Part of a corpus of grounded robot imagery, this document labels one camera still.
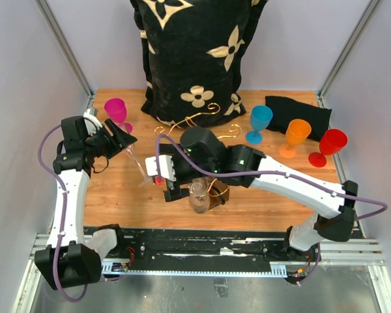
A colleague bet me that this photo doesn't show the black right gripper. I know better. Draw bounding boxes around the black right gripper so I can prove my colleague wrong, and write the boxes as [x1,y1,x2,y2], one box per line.
[156,144,217,201]

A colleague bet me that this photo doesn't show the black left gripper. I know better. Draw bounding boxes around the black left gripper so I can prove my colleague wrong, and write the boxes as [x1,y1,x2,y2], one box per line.
[85,119,137,159]

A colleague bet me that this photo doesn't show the clear wine glass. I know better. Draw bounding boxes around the clear wine glass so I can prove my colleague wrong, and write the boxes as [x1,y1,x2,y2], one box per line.
[126,144,152,187]
[189,179,210,214]

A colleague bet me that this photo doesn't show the pink wine glass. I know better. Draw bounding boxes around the pink wine glass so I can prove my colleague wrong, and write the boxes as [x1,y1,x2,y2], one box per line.
[104,98,133,133]

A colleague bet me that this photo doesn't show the blue wine glass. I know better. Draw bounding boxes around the blue wine glass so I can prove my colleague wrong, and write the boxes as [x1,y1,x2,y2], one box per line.
[246,105,273,145]

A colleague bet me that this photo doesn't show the orange wine glass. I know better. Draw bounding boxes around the orange wine glass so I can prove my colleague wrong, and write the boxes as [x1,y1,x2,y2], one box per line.
[279,119,311,158]

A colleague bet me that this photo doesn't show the red wine glass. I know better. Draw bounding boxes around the red wine glass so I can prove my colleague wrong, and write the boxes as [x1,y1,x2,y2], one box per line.
[308,128,348,168]

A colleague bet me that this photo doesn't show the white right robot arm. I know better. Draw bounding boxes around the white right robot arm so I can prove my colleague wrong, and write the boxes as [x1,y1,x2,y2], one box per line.
[145,127,358,261]

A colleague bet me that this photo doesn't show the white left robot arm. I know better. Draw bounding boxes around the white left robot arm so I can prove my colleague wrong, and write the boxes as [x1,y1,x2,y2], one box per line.
[34,113,137,292]

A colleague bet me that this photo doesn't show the black floral pillow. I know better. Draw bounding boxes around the black floral pillow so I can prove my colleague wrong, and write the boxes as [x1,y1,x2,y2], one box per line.
[131,0,267,127]

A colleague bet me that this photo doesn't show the black folded cloth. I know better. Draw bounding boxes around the black folded cloth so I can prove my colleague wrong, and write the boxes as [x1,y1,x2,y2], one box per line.
[265,96,332,142]

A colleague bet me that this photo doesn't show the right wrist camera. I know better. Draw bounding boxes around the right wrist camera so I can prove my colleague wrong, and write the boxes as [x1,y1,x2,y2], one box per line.
[145,155,177,182]

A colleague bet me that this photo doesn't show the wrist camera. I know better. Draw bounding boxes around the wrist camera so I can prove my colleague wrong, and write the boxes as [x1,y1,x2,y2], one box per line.
[83,108,102,128]
[145,155,177,182]

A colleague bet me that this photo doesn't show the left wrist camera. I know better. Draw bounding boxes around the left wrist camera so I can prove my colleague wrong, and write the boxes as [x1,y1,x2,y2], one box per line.
[83,108,102,128]

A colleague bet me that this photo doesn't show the black mounting rail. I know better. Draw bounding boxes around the black mounting rail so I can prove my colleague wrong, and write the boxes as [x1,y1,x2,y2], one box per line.
[108,228,320,275]

